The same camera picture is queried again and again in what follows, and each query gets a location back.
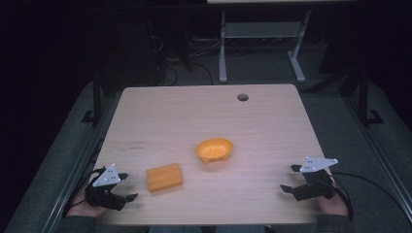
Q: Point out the person's left hand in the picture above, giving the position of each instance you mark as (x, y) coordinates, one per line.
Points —
(81, 207)

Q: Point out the black metal stand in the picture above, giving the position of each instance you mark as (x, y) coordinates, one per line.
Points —
(364, 97)
(96, 97)

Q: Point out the orange plastic bowl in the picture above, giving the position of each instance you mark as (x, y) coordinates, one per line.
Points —
(214, 150)

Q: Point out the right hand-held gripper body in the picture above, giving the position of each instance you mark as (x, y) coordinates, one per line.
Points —
(315, 181)

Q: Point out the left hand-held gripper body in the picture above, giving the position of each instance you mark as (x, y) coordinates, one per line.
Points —
(107, 177)

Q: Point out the aluminium frame rail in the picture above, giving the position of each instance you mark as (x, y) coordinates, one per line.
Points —
(73, 174)
(379, 152)

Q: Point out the white metal stand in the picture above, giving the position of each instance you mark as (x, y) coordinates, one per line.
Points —
(259, 29)

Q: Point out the person's right hand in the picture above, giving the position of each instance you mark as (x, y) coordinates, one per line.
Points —
(333, 206)

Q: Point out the orange rectangular sponge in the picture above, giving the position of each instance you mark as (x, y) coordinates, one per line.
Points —
(164, 177)

